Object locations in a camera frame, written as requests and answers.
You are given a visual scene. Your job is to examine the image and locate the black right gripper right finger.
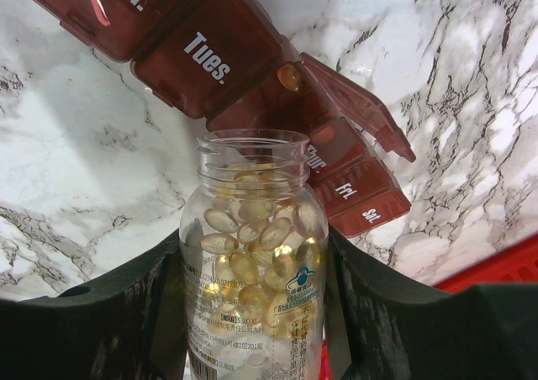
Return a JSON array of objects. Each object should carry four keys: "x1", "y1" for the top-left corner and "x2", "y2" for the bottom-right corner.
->
[{"x1": 325, "y1": 230, "x2": 537, "y2": 379}]

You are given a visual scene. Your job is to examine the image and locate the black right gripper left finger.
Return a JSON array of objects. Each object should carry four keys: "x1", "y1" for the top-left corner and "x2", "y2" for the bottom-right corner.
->
[{"x1": 1, "y1": 232, "x2": 187, "y2": 379}]

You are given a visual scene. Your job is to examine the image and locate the clear bottle yellow pills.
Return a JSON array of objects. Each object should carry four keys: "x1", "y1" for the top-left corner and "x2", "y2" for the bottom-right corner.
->
[{"x1": 179, "y1": 129, "x2": 329, "y2": 379}]

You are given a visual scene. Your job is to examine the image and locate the red weekly pill organizer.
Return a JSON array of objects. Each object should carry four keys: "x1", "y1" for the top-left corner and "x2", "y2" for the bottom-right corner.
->
[{"x1": 35, "y1": 0, "x2": 415, "y2": 237}]

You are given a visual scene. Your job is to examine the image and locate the red plastic basket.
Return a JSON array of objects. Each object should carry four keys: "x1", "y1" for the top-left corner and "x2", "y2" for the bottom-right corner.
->
[{"x1": 434, "y1": 235, "x2": 538, "y2": 293}]

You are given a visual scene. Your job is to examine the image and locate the yellow gel pill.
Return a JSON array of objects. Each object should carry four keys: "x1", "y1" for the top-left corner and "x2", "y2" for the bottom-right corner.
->
[{"x1": 277, "y1": 64, "x2": 303, "y2": 92}]

